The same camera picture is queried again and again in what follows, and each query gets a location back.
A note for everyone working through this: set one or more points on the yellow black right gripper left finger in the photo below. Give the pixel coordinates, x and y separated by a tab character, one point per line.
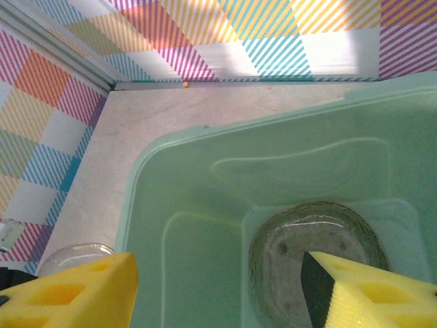
68	297

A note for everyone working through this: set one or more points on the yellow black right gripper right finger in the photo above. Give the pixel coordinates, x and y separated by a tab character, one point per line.
368	297

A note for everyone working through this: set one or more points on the clear brown plastic plate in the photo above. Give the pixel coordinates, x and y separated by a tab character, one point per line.
75	254
290	246

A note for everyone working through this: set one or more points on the clear glass bowl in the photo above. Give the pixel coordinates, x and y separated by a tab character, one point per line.
253	270

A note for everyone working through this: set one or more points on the green plastic bin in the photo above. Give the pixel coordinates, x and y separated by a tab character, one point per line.
205	191

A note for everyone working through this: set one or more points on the aluminium left corner post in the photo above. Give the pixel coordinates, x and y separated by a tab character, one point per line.
51	44

